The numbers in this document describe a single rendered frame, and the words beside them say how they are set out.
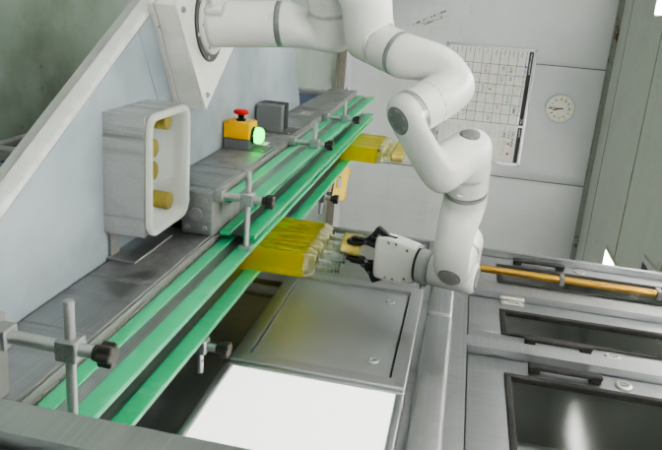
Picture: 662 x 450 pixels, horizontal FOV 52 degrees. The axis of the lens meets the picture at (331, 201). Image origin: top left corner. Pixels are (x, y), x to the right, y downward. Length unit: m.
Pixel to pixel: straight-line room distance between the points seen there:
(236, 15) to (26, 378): 0.81
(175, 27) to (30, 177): 0.45
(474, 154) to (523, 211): 6.34
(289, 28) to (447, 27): 5.88
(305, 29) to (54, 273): 0.66
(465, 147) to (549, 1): 6.08
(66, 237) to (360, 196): 6.53
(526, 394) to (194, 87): 0.92
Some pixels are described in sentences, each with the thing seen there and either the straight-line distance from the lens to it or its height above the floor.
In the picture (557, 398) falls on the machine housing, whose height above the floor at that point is 1.61.
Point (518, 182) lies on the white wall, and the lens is 7.48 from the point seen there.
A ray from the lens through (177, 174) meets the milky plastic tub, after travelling 1.38.
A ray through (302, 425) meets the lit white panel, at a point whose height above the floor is 1.17.
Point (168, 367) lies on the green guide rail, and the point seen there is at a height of 0.95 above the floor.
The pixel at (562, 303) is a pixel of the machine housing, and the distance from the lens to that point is 1.87.
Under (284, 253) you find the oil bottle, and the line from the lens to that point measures 1.47.
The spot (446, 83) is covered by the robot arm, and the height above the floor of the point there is 1.32.
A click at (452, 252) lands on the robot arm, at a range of 1.34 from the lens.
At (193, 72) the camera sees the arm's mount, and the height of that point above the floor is 0.81.
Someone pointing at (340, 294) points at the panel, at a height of 1.13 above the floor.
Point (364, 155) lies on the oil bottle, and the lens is 2.54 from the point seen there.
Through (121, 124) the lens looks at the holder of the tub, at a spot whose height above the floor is 0.79.
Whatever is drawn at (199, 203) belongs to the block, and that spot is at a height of 0.86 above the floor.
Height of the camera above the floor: 1.36
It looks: 10 degrees down
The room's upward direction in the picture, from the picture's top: 98 degrees clockwise
